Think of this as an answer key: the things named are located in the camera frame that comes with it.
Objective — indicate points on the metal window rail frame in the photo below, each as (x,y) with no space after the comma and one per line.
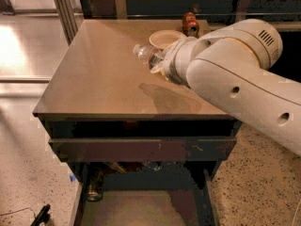
(213,11)

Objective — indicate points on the open middle drawer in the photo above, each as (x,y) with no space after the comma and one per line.
(151,198)

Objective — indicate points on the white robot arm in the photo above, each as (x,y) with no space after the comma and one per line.
(229,69)

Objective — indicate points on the dark can in drawer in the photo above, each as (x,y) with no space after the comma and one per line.
(95,187)

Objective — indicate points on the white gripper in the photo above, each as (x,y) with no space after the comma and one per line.
(169,63)

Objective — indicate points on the red soda can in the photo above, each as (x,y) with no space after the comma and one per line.
(190,26)

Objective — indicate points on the blue tape piece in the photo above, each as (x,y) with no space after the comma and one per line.
(72,177)

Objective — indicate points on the dark top drawer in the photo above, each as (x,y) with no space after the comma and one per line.
(142,149)

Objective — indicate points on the white bowl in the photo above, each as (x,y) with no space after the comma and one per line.
(163,38)

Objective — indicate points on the grey drawer cabinet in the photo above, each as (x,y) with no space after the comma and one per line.
(100,90)

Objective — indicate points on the black object on floor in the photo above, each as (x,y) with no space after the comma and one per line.
(43,216)

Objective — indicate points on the clear plastic water bottle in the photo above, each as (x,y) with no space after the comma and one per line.
(149,55)

